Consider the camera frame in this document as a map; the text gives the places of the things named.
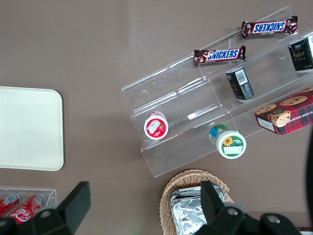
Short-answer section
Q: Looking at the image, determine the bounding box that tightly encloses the small black carton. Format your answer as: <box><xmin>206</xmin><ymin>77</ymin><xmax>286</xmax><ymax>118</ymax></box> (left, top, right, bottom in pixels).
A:
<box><xmin>288</xmin><ymin>34</ymin><xmax>313</xmax><ymax>72</ymax></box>
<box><xmin>225</xmin><ymin>67</ymin><xmax>255</xmax><ymax>101</ymax></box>

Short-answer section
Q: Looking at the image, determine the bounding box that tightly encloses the red tartan cookie box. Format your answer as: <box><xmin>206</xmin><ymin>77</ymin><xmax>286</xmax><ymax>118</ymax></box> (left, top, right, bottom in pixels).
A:
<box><xmin>254</xmin><ymin>86</ymin><xmax>313</xmax><ymax>136</ymax></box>

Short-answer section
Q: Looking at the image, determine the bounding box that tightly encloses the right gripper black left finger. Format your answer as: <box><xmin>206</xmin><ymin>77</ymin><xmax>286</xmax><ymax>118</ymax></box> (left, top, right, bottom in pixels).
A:
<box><xmin>24</xmin><ymin>181</ymin><xmax>91</xmax><ymax>235</ymax></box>

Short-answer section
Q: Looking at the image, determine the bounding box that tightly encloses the silver foil pack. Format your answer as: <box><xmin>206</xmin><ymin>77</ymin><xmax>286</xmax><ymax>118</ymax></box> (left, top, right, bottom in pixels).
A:
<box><xmin>174</xmin><ymin>186</ymin><xmax>204</xmax><ymax>197</ymax></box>
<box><xmin>169</xmin><ymin>190</ymin><xmax>225</xmax><ymax>235</ymax></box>

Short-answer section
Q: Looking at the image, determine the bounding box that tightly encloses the light tan wicker basket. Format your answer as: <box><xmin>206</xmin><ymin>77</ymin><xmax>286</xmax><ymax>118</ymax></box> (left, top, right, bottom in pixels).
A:
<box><xmin>159</xmin><ymin>168</ymin><xmax>235</xmax><ymax>235</ymax></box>

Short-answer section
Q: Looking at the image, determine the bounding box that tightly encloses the beige plastic serving tray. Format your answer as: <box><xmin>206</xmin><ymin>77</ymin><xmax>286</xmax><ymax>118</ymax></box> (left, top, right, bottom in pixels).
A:
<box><xmin>0</xmin><ymin>86</ymin><xmax>65</xmax><ymax>171</ymax></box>

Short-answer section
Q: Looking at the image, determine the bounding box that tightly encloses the Snickers chocolate bar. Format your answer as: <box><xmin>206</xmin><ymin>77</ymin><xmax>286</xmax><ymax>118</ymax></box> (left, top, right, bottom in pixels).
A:
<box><xmin>193</xmin><ymin>45</ymin><xmax>246</xmax><ymax>66</ymax></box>
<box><xmin>241</xmin><ymin>16</ymin><xmax>298</xmax><ymax>39</ymax></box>

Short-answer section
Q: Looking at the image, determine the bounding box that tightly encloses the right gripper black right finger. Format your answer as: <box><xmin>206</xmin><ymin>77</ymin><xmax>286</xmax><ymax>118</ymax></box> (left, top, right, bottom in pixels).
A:
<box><xmin>195</xmin><ymin>181</ymin><xmax>255</xmax><ymax>235</ymax></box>

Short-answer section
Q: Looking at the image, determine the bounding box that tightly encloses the red lidded yogurt cup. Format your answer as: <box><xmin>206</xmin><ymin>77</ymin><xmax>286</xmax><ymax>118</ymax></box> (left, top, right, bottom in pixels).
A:
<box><xmin>143</xmin><ymin>111</ymin><xmax>169</xmax><ymax>140</ymax></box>

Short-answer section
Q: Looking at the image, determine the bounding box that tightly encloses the clear acrylic bottle rack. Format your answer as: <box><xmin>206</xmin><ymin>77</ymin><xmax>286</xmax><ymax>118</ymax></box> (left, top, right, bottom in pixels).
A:
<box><xmin>0</xmin><ymin>187</ymin><xmax>58</xmax><ymax>221</ymax></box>

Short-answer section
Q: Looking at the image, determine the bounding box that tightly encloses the green lidded yogurt cup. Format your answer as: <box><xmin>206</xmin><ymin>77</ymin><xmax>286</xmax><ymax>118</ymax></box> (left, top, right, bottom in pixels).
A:
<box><xmin>208</xmin><ymin>124</ymin><xmax>247</xmax><ymax>160</ymax></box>

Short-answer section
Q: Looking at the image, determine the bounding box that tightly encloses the clear acrylic tiered stand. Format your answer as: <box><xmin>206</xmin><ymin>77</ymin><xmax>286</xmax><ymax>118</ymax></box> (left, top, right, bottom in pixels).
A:
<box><xmin>121</xmin><ymin>5</ymin><xmax>313</xmax><ymax>178</ymax></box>

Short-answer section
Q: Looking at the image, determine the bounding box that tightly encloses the red cola bottle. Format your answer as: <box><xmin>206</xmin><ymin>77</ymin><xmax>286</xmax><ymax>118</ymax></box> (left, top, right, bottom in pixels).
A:
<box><xmin>0</xmin><ymin>192</ymin><xmax>22</xmax><ymax>217</ymax></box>
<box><xmin>8</xmin><ymin>192</ymin><xmax>47</xmax><ymax>225</ymax></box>

